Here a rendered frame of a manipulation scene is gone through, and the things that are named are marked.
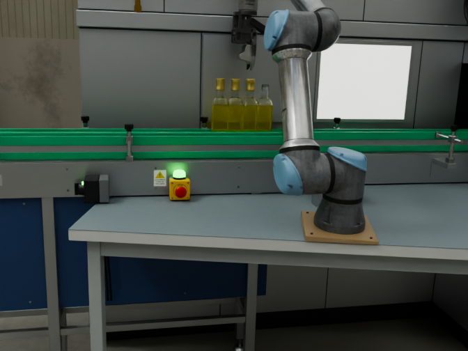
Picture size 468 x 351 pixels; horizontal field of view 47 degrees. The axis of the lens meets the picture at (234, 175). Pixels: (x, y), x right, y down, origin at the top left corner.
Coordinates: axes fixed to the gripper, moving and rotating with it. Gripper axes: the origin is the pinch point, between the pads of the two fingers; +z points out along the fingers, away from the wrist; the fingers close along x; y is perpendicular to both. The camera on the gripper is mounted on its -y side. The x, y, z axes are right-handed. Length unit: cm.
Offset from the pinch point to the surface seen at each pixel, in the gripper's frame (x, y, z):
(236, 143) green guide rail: 13.9, 7.8, 26.8
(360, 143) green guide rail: 5, -45, 29
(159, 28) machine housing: -13.0, 33.3, -13.3
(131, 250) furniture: 47, 47, 53
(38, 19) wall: -358, 122, -27
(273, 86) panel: -11.5, -12.5, 8.2
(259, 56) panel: -11.6, -6.1, -3.8
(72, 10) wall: -349, 90, -37
